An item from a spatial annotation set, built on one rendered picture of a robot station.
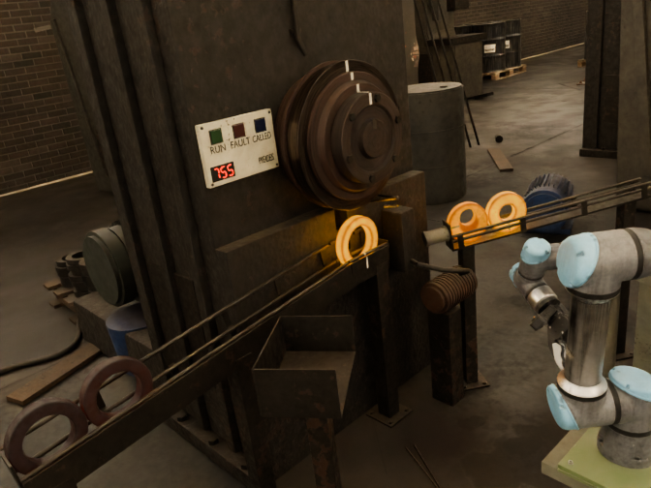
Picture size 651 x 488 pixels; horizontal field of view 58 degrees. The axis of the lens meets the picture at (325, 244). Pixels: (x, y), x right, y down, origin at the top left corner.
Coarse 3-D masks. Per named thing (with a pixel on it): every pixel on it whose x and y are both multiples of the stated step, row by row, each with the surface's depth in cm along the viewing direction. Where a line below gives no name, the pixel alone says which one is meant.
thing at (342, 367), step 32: (288, 320) 164; (320, 320) 162; (352, 320) 160; (288, 352) 167; (320, 352) 165; (352, 352) 163; (256, 384) 142; (288, 384) 140; (320, 384) 138; (288, 416) 144; (320, 416) 142; (320, 448) 161; (320, 480) 166
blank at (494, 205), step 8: (504, 192) 220; (512, 192) 221; (496, 200) 218; (504, 200) 219; (512, 200) 219; (520, 200) 220; (488, 208) 219; (496, 208) 219; (512, 208) 223; (520, 208) 221; (488, 216) 220; (496, 216) 220; (512, 216) 222; (520, 216) 222; (488, 224) 224
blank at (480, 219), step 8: (456, 208) 217; (464, 208) 217; (472, 208) 218; (480, 208) 218; (448, 216) 220; (456, 216) 218; (480, 216) 219; (456, 224) 219; (464, 224) 221; (472, 224) 220; (480, 224) 220; (456, 232) 220; (464, 240) 222; (472, 240) 222
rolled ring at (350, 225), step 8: (352, 216) 200; (360, 216) 199; (344, 224) 197; (352, 224) 196; (360, 224) 199; (368, 224) 202; (344, 232) 195; (352, 232) 197; (368, 232) 205; (376, 232) 206; (336, 240) 196; (344, 240) 195; (368, 240) 206; (376, 240) 207; (336, 248) 197; (344, 248) 196; (368, 248) 206; (344, 256) 196
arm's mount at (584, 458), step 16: (592, 432) 164; (576, 448) 159; (592, 448) 158; (560, 464) 154; (576, 464) 153; (592, 464) 153; (608, 464) 152; (592, 480) 148; (608, 480) 147; (624, 480) 147; (640, 480) 146
